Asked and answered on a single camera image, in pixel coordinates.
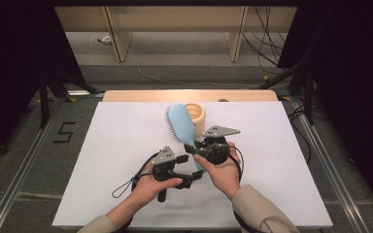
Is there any light blue hairbrush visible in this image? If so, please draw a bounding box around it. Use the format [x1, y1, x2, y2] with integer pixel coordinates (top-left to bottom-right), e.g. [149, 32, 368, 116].
[164, 102, 206, 173]

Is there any black tripod stand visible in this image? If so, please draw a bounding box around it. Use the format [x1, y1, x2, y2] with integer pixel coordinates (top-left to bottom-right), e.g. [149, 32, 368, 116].
[38, 64, 106, 130]

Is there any person's right hand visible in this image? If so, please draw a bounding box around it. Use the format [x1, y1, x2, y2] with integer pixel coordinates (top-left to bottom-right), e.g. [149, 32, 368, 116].
[192, 150, 243, 200]

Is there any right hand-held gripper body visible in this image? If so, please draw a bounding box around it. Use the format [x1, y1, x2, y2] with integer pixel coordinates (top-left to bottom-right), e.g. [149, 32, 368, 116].
[202, 125, 242, 166]

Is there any bundle of black cables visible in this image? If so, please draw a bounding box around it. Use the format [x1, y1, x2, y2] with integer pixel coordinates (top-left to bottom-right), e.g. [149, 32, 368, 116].
[242, 5, 292, 76]

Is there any hand-held gripper black cable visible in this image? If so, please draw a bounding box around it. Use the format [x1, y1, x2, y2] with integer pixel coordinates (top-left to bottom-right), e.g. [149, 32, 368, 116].
[227, 145, 254, 233]
[111, 151, 161, 199]

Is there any aluminium floor rail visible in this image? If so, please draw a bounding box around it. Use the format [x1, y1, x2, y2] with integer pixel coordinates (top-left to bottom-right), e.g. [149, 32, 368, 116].
[0, 96, 66, 233]
[289, 96, 370, 233]

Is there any beige wooden desk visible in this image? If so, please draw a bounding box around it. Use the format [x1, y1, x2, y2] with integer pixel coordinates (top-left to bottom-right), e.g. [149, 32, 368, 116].
[53, 5, 298, 63]

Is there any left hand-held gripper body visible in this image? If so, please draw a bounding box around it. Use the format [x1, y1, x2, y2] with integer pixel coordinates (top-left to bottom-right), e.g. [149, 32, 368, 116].
[151, 146, 185, 204]

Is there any right hand-held gripper black cable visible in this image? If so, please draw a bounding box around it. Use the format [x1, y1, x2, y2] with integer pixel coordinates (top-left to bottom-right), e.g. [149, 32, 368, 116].
[227, 145, 254, 233]

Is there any left hand-held gripper black cable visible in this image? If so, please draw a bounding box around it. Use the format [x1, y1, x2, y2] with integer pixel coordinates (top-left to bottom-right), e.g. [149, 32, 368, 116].
[111, 151, 161, 199]

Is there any cream ribbed cup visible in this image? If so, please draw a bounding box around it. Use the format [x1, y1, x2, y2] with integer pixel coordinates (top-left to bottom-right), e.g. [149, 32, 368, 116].
[184, 102, 207, 138]

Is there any white table cover board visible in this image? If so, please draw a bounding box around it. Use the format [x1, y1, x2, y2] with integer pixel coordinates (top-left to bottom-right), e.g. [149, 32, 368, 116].
[51, 101, 334, 229]

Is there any black curtain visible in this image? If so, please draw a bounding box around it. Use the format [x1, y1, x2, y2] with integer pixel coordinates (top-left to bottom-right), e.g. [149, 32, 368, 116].
[276, 0, 373, 221]
[0, 0, 88, 169]

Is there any wooden table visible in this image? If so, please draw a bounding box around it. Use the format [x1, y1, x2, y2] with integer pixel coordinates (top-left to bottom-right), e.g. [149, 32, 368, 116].
[102, 89, 279, 103]

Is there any black metal stand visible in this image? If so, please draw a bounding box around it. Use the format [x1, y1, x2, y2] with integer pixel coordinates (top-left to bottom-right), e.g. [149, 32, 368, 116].
[257, 57, 315, 126]

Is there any black floor cable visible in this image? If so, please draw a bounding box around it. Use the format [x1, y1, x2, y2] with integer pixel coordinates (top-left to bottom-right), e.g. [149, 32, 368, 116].
[288, 105, 329, 165]

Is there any person's left hand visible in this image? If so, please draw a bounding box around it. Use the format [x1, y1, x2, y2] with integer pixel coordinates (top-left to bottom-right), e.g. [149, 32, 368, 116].
[130, 163, 184, 208]

